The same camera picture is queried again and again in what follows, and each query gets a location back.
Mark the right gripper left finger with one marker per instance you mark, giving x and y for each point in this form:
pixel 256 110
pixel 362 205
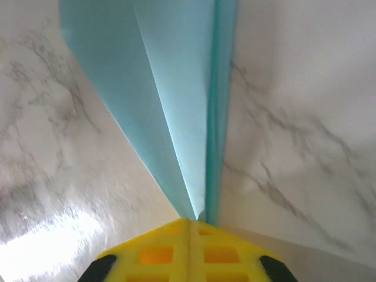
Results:
pixel 152 258

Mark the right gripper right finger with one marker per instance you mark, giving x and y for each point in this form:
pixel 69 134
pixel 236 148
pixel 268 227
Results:
pixel 229 258

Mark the light blue paper sheet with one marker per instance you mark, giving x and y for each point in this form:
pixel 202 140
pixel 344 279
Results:
pixel 176 88

